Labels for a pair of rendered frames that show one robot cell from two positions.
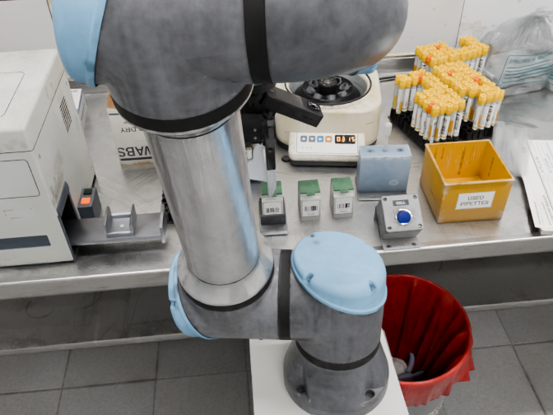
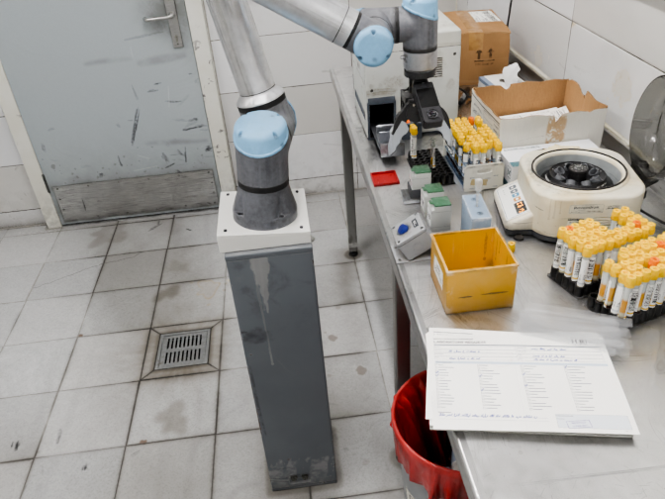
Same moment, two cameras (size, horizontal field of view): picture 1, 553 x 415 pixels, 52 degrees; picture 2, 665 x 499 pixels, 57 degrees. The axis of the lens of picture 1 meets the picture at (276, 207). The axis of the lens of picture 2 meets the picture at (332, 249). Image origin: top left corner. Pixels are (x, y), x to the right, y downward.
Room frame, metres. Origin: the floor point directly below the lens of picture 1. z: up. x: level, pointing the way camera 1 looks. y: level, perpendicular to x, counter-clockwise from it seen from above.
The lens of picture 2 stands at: (0.62, -1.32, 1.64)
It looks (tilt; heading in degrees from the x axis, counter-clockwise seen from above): 34 degrees down; 91
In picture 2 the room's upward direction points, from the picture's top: 5 degrees counter-clockwise
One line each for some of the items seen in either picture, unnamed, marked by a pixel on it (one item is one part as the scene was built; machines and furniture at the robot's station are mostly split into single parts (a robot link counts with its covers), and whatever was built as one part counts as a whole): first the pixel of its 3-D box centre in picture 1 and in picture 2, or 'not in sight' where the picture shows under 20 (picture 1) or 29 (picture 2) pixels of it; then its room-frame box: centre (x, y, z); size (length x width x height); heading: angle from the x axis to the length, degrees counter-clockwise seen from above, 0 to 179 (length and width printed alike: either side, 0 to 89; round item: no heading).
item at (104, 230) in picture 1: (109, 225); (386, 133); (0.79, 0.31, 0.92); 0.21 x 0.07 x 0.05; 94
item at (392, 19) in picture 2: not in sight; (373, 28); (0.74, 0.02, 1.29); 0.11 x 0.11 x 0.08; 85
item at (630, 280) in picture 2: (495, 111); (624, 301); (1.12, -0.51, 0.93); 0.02 x 0.02 x 0.11
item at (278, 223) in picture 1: (272, 212); (420, 191); (0.84, 0.01, 0.89); 0.09 x 0.05 x 0.04; 2
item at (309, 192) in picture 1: (309, 200); (431, 199); (0.86, -0.07, 0.91); 0.05 x 0.04 x 0.07; 4
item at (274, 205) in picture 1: (271, 202); (420, 181); (0.84, 0.01, 0.92); 0.05 x 0.04 x 0.06; 2
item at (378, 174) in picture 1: (382, 170); (475, 226); (0.92, -0.22, 0.92); 0.10 x 0.07 x 0.10; 89
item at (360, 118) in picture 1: (327, 108); (566, 192); (1.15, -0.13, 0.94); 0.30 x 0.24 x 0.12; 175
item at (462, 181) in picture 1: (463, 181); (471, 269); (0.88, -0.37, 0.93); 0.13 x 0.13 x 0.10; 3
